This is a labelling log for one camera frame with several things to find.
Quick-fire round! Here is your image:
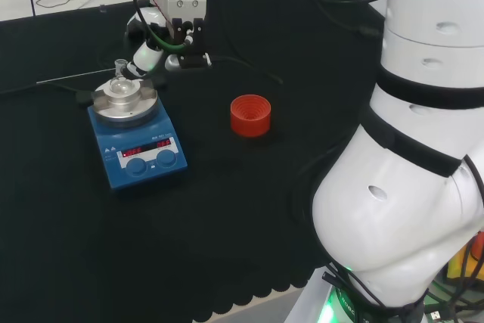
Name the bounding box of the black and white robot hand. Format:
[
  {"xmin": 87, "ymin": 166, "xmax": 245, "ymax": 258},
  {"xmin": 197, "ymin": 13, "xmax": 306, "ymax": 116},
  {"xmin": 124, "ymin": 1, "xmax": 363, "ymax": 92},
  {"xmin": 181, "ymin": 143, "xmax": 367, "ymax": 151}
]
[{"xmin": 125, "ymin": 6, "xmax": 172, "ymax": 88}]

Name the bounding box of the heater with blue base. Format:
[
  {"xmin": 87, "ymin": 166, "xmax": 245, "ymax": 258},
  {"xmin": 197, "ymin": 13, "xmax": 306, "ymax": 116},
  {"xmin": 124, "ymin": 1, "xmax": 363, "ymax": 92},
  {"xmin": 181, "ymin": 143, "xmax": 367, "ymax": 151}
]
[{"xmin": 87, "ymin": 76, "xmax": 189, "ymax": 200}]

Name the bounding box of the clear round-bottom glass flask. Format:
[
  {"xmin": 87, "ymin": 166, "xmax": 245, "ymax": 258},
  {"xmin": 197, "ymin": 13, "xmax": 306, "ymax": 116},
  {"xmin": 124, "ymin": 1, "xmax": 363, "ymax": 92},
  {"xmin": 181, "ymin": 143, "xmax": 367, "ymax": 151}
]
[{"xmin": 109, "ymin": 58, "xmax": 134, "ymax": 98}]

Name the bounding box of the thin glass rod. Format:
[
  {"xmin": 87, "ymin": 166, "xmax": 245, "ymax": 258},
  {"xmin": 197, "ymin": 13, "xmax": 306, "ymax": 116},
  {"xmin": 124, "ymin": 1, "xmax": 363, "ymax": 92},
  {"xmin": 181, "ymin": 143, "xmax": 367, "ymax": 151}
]
[{"xmin": 36, "ymin": 69, "xmax": 118, "ymax": 85}]

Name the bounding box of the red ribbed plastic funnel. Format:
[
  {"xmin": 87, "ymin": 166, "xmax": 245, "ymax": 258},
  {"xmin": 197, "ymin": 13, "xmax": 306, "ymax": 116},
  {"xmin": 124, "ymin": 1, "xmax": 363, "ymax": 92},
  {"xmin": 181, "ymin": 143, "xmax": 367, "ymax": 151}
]
[{"xmin": 229, "ymin": 94, "xmax": 272, "ymax": 138}]

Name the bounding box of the black bench cloth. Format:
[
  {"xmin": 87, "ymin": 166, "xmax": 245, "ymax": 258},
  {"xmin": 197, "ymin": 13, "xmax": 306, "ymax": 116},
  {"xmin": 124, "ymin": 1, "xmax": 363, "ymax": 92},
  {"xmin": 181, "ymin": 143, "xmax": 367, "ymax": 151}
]
[{"xmin": 0, "ymin": 0, "xmax": 387, "ymax": 323}]

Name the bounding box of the yellow stop button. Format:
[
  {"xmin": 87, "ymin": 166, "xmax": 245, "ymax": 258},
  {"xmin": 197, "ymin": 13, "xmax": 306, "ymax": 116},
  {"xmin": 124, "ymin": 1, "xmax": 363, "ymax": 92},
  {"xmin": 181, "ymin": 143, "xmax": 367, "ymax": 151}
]
[{"xmin": 445, "ymin": 229, "xmax": 484, "ymax": 283}]

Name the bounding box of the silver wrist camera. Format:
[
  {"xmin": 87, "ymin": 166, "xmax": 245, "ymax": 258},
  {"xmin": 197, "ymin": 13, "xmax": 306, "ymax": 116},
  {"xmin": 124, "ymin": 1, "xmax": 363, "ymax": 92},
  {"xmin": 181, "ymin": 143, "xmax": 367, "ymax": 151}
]
[{"xmin": 163, "ymin": 51, "xmax": 212, "ymax": 72}]

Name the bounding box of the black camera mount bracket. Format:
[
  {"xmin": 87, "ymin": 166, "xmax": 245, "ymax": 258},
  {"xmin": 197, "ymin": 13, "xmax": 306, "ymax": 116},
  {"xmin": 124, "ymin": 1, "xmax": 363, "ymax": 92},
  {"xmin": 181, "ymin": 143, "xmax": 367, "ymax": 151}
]
[{"xmin": 171, "ymin": 16, "xmax": 208, "ymax": 69}]

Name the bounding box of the black heater power cable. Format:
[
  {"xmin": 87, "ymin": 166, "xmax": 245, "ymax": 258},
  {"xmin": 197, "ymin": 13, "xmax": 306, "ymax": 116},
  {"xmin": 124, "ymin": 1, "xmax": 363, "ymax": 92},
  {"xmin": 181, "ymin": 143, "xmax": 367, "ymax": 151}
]
[{"xmin": 0, "ymin": 83, "xmax": 95, "ymax": 107}]

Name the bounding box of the black camera cable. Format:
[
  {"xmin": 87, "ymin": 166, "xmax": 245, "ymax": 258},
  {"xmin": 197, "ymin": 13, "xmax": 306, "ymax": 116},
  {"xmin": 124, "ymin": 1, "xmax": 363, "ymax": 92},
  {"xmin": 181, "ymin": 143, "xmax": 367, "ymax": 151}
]
[{"xmin": 209, "ymin": 55, "xmax": 284, "ymax": 85}]

